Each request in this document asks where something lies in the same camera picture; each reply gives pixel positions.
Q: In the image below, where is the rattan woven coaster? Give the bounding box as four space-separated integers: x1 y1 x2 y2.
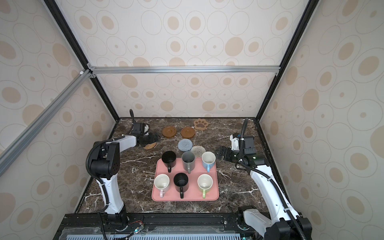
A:
144 142 157 150

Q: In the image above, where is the brown wooden coaster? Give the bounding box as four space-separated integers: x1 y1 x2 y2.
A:
162 126 177 138
181 127 196 139

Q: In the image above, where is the multicolour woven coaster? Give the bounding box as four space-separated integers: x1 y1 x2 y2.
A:
191 146 206 158

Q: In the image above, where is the paw print coaster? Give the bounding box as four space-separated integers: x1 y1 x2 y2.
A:
194 119 209 131

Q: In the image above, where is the grey woven coaster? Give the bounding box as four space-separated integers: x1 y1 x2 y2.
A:
178 139 193 152

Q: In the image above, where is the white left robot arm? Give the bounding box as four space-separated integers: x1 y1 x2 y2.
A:
86 133 160 215

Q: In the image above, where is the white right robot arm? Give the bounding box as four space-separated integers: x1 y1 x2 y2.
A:
215 146 312 240

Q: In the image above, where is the light blue mug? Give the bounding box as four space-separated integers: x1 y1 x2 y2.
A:
202 152 216 173

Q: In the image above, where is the black mug back left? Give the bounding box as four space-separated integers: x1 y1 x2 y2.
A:
162 151 177 173

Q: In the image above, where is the black mug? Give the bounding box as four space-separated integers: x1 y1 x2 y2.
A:
173 173 189 199
162 151 177 173

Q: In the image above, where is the grey mug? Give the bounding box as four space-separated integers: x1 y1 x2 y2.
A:
182 152 196 174

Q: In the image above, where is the black mug front centre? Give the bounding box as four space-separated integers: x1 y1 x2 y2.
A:
173 173 189 199

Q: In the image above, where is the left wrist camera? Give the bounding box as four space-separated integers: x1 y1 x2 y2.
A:
130 122 150 136

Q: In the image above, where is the white mug green handle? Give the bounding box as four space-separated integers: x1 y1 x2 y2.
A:
198 174 214 199

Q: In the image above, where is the white mug pink handle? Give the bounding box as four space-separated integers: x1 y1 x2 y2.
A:
154 174 170 198

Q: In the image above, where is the silver aluminium rail back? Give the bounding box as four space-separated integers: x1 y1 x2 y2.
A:
90 65 281 74

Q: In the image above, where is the silver aluminium rail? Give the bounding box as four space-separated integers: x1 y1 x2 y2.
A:
90 65 281 74
1 70 91 175

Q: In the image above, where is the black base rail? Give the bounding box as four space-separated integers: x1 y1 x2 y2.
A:
54 210 272 240

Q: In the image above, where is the silver aluminium rail left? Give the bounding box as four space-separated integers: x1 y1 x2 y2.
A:
1 70 91 175

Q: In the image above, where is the black corner frame post left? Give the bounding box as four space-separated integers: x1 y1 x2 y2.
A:
44 0 120 122

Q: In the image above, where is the black corner frame post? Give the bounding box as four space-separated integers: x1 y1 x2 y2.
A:
44 0 120 122
255 0 319 122

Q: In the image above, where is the black corner frame post right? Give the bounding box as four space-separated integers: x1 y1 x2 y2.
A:
255 0 319 122

